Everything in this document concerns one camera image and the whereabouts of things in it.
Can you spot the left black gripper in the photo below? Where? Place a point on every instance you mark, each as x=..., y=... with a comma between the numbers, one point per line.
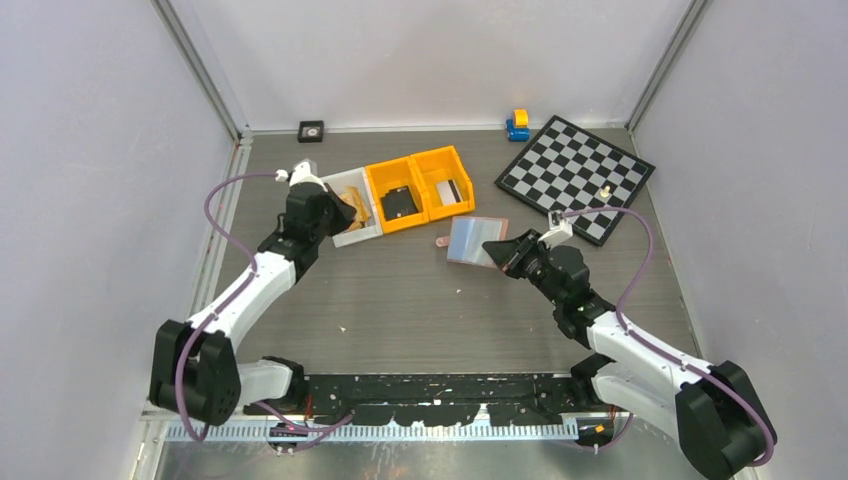
x=344, y=212

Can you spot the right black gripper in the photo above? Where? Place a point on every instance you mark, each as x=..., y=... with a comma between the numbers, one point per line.
x=520, y=248

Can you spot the gold card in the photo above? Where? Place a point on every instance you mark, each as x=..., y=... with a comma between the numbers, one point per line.
x=353, y=197

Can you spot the tan leather card holder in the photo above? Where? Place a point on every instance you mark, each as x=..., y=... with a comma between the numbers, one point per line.
x=464, y=242

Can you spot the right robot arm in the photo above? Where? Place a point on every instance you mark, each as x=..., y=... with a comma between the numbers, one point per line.
x=717, y=450

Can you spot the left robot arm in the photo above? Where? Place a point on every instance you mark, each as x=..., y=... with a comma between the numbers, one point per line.
x=232, y=318

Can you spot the black card in bin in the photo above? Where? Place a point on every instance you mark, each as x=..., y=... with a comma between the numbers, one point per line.
x=398, y=203

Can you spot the white striped card in bin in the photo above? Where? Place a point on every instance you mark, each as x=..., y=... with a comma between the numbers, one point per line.
x=448, y=192

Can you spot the white plastic bin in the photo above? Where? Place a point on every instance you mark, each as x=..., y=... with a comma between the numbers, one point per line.
x=355, y=177

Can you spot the left orange plastic bin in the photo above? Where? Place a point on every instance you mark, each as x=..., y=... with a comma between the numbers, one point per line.
x=394, y=173

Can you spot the orange plastic bin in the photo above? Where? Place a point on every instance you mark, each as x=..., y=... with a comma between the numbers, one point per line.
x=394, y=173
x=441, y=164

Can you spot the small black square device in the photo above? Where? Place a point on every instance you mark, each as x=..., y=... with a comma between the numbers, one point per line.
x=311, y=131

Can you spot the black and white chessboard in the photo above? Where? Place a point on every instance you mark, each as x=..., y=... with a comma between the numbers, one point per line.
x=564, y=167

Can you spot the right orange plastic bin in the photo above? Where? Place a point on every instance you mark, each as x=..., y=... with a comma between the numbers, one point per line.
x=441, y=164

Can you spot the blue and yellow toy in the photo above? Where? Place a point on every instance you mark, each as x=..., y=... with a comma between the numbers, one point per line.
x=517, y=126

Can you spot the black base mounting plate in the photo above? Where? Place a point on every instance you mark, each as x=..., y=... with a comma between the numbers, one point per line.
x=439, y=400

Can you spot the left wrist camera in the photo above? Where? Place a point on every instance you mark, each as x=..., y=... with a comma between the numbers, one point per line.
x=303, y=172

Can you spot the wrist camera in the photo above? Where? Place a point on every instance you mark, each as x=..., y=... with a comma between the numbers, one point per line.
x=303, y=172
x=560, y=229

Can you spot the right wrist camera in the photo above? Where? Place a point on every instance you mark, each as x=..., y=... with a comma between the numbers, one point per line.
x=560, y=229

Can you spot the aluminium front rail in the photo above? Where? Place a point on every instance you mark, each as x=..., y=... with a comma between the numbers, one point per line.
x=698, y=398

